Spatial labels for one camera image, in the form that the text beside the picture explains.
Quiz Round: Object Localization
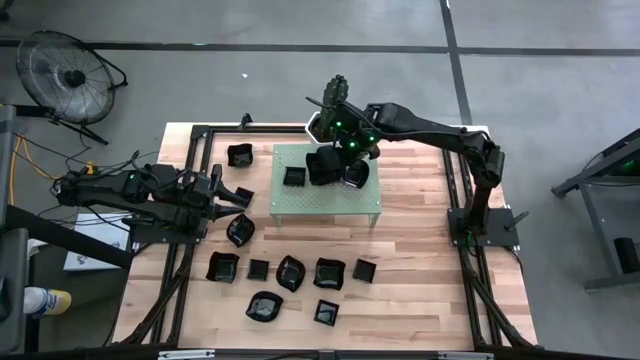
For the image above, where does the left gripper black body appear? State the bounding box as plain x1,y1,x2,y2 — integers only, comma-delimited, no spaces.
184,172,216,224

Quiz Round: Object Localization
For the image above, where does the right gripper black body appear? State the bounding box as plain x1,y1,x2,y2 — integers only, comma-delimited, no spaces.
319,102,381,161

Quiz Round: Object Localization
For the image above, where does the black leaf shaped plate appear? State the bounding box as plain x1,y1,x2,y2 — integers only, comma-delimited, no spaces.
244,290,285,323
343,158,372,190
275,254,307,294
225,213,256,249

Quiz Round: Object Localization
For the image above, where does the small black square plate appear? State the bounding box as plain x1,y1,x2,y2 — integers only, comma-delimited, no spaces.
233,186,256,207
282,165,308,188
246,258,271,282
313,298,341,328
352,258,378,284

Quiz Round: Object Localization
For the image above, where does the black wavy square plate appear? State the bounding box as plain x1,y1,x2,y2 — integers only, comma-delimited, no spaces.
227,143,255,168
312,257,347,292
205,251,241,285
305,145,347,188

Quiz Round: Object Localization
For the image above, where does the white hexagonal plant pot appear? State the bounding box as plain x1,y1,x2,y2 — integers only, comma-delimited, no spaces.
305,110,331,146

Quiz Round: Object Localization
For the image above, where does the green perforated metal stand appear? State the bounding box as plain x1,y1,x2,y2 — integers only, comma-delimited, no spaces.
269,143,384,229

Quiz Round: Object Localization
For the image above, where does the green cactus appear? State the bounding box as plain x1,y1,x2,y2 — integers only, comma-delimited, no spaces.
319,73,351,141

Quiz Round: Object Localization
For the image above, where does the white printed box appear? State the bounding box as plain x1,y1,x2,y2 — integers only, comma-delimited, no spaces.
63,213,132,272

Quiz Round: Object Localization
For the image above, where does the black floor fan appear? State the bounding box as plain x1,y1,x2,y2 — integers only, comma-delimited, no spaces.
14,29,129,147

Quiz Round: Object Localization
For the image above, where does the white and yellow bottle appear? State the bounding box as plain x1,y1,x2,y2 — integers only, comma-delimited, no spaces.
22,285,73,317

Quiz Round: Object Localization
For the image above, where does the black side bench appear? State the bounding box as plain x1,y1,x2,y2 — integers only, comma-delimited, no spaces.
0,103,135,357

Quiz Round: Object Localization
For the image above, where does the grey metal cart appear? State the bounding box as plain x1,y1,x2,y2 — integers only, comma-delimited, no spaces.
550,127,640,292

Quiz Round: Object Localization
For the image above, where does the small black box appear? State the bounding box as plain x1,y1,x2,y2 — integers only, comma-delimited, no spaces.
613,236,640,275

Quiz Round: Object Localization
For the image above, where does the black metal table frame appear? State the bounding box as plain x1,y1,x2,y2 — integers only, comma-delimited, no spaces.
112,119,539,360

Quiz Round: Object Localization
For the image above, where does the silver aluminium bracket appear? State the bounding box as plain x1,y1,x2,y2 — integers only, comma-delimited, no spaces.
157,349,216,360
437,351,495,360

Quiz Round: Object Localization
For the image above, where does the yellow cable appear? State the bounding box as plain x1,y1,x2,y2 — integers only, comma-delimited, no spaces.
8,133,97,206

